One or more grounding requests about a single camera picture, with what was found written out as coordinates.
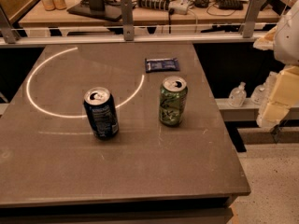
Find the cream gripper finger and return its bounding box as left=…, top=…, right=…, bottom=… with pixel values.
left=256, top=101, right=290, bottom=128
left=270, top=65, right=299, bottom=107

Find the blue rxbar blueberry wrapper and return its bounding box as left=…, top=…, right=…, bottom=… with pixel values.
left=145, top=58, right=180, bottom=73

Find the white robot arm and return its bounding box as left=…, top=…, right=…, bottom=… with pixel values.
left=253, top=10, right=299, bottom=128

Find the green soda can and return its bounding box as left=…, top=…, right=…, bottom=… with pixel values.
left=159, top=76, right=188, bottom=126

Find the dark blue pepsi can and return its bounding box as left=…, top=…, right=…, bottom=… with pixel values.
left=83, top=87, right=119, bottom=140

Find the grey low shelf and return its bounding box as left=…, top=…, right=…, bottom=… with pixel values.
left=216, top=98, right=299, bottom=121

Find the clear sanitizer bottle right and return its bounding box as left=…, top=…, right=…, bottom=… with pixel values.
left=250, top=84, right=265, bottom=105

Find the clear sanitizer bottle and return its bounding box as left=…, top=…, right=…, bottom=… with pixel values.
left=250, top=84, right=265, bottom=105
left=228, top=82, right=247, bottom=108

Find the clear sanitizer bottle left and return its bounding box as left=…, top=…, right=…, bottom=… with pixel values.
left=228, top=82, right=247, bottom=108

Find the black power strip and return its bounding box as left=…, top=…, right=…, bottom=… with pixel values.
left=137, top=0, right=169, bottom=11

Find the wooden background desk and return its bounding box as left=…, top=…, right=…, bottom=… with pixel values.
left=18, top=0, right=281, bottom=35

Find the black monitor stand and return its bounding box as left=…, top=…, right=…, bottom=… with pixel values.
left=67, top=0, right=121, bottom=21

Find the metal rail with brackets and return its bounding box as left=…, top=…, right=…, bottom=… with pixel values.
left=0, top=7, right=267, bottom=47

